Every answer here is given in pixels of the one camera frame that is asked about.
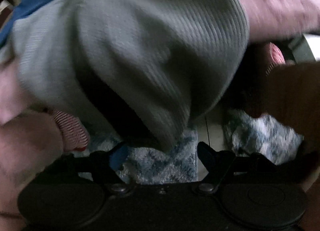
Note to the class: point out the pink dog print blanket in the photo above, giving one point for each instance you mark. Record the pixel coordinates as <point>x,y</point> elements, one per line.
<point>40,135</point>

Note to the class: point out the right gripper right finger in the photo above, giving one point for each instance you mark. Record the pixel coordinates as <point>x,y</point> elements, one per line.
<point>225,169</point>

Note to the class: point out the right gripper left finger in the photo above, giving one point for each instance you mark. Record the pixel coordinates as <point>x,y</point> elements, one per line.
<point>103,165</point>

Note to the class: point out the grey blue waffle sweater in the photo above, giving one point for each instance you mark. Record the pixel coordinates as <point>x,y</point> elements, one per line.
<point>142,68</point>

